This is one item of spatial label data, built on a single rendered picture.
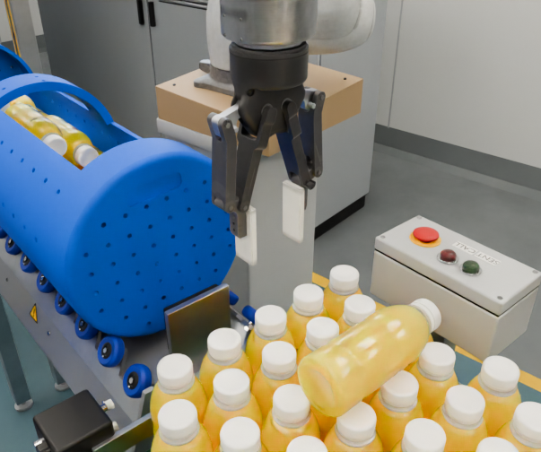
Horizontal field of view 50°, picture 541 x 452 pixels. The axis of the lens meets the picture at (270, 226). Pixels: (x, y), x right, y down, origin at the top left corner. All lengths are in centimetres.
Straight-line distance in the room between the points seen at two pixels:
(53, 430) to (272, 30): 50
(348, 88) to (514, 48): 204
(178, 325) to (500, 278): 42
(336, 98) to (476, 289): 82
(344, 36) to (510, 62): 214
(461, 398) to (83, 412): 42
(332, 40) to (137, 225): 80
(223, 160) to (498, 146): 313
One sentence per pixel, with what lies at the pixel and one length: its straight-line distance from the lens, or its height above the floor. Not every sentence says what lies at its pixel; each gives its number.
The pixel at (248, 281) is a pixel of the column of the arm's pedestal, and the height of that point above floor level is 61.
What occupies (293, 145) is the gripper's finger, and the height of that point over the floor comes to 130.
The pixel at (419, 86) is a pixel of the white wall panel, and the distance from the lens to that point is 374.
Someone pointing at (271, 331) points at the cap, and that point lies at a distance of 71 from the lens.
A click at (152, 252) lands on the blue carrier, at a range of 82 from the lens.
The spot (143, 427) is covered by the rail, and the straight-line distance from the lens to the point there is 76.
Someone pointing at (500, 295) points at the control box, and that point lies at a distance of 77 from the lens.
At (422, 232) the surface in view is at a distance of 84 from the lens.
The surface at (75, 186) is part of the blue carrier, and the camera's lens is 78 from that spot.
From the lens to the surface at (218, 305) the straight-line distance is 82.
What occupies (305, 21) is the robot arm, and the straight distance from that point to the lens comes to 54.
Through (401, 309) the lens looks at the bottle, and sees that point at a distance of 65.
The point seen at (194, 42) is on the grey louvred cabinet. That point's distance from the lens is 298.
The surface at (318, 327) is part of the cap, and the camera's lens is 71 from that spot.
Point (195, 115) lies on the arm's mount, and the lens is 145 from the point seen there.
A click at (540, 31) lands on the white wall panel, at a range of 342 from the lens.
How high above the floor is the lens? 154
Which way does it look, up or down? 31 degrees down
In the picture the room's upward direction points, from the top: straight up
